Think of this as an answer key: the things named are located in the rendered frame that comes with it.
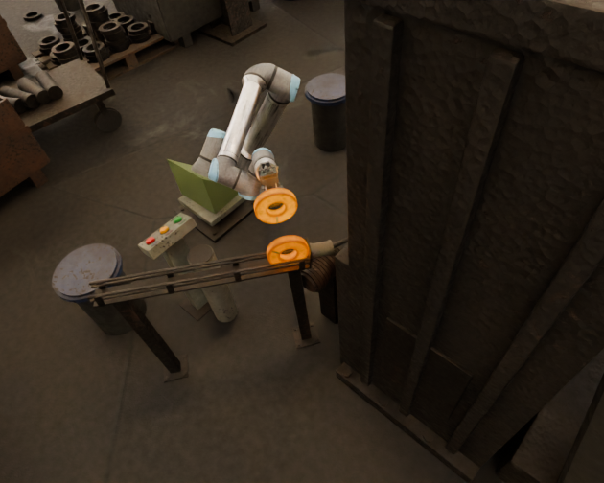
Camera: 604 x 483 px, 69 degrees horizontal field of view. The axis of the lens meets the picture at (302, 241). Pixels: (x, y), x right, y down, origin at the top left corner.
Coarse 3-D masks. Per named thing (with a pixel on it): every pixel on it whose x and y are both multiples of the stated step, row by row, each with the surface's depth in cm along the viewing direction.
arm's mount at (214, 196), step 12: (180, 168) 248; (180, 180) 261; (192, 180) 249; (204, 180) 241; (192, 192) 261; (204, 192) 249; (216, 192) 253; (228, 192) 262; (204, 204) 262; (216, 204) 258
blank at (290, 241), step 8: (280, 240) 159; (288, 240) 158; (296, 240) 159; (304, 240) 163; (272, 248) 159; (280, 248) 160; (288, 248) 161; (296, 248) 162; (304, 248) 163; (272, 256) 162; (280, 256) 165; (288, 256) 168; (296, 256) 166; (304, 256) 167
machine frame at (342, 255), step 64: (384, 0) 67; (448, 0) 61; (512, 0) 55; (576, 0) 51; (384, 64) 75; (448, 64) 70; (512, 64) 60; (576, 64) 58; (384, 128) 85; (448, 128) 78; (512, 128) 70; (576, 128) 63; (384, 192) 99; (448, 192) 88; (512, 192) 77; (576, 192) 69; (384, 256) 120; (448, 256) 96; (512, 256) 87; (576, 256) 73; (384, 320) 145; (448, 320) 119; (512, 320) 100; (576, 320) 86; (384, 384) 185; (448, 384) 141; (512, 384) 117; (448, 448) 173
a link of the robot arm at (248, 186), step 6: (246, 174) 183; (252, 174) 181; (240, 180) 181; (246, 180) 182; (252, 180) 181; (258, 180) 181; (240, 186) 182; (246, 186) 182; (252, 186) 182; (258, 186) 183; (240, 192) 186; (246, 192) 184; (252, 192) 184; (258, 192) 185; (246, 198) 185; (252, 198) 186
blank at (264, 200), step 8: (264, 192) 154; (272, 192) 153; (280, 192) 153; (288, 192) 155; (256, 200) 155; (264, 200) 153; (272, 200) 154; (280, 200) 155; (288, 200) 156; (296, 200) 158; (256, 208) 155; (264, 208) 156; (280, 208) 162; (288, 208) 159; (296, 208) 160; (256, 216) 158; (264, 216) 159; (272, 216) 160; (280, 216) 161; (288, 216) 162
